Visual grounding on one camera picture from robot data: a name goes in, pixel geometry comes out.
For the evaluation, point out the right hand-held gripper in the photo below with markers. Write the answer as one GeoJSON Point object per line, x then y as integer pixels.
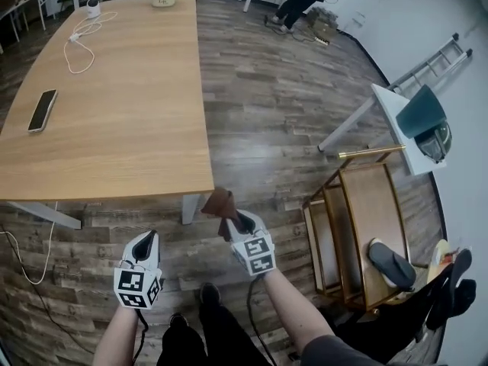
{"type": "Point", "coordinates": [255, 255]}

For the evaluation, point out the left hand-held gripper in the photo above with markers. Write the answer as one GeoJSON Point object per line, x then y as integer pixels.
{"type": "Point", "coordinates": [131, 282]}

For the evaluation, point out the brown cloth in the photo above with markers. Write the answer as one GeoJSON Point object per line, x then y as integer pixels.
{"type": "Point", "coordinates": [219, 202]}

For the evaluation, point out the person's left forearm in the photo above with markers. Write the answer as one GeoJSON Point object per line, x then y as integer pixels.
{"type": "Point", "coordinates": [116, 338]}

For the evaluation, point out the person's right forearm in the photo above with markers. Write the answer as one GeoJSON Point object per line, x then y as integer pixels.
{"type": "Point", "coordinates": [297, 311]}

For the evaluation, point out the wooden table with white legs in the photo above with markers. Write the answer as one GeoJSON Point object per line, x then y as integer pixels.
{"type": "Point", "coordinates": [126, 109]}

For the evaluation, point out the person's left shoe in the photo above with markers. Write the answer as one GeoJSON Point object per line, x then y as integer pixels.
{"type": "Point", "coordinates": [178, 320]}

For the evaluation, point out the person's shoe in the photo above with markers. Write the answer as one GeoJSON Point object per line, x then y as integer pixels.
{"type": "Point", "coordinates": [178, 320]}
{"type": "Point", "coordinates": [209, 294]}

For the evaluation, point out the person's right shoe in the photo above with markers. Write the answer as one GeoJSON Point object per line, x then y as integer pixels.
{"type": "Point", "coordinates": [209, 294]}

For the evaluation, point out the person's black trousers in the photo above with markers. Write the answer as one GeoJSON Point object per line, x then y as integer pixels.
{"type": "Point", "coordinates": [225, 338]}

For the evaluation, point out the gold shelf cart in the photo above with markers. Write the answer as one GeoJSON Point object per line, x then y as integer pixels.
{"type": "Point", "coordinates": [371, 196]}

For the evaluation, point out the grey slipper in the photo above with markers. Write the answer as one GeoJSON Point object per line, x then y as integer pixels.
{"type": "Point", "coordinates": [390, 263]}

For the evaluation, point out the person's grey shirt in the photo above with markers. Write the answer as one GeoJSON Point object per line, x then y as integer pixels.
{"type": "Point", "coordinates": [343, 353]}

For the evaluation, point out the black office chair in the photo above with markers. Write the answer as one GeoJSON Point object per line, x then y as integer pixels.
{"type": "Point", "coordinates": [381, 330]}

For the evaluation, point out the smartphone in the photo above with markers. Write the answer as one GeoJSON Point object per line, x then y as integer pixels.
{"type": "Point", "coordinates": [42, 111]}

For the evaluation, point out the white side table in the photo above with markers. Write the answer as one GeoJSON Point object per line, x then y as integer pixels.
{"type": "Point", "coordinates": [385, 101]}

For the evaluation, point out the round yellow table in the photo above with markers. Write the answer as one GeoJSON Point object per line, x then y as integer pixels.
{"type": "Point", "coordinates": [438, 257]}

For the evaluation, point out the white power strip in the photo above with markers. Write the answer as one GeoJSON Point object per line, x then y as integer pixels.
{"type": "Point", "coordinates": [322, 40]}

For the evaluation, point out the black domed appliance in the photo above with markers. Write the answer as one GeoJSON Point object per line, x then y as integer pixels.
{"type": "Point", "coordinates": [434, 143]}

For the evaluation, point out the cardboard box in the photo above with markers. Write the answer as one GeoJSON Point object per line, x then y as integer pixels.
{"type": "Point", "coordinates": [324, 25]}

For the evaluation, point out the aluminium ladder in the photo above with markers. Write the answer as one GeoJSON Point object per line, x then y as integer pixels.
{"type": "Point", "coordinates": [438, 57]}

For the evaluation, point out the small white camera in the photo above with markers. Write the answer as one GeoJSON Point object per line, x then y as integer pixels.
{"type": "Point", "coordinates": [93, 10]}

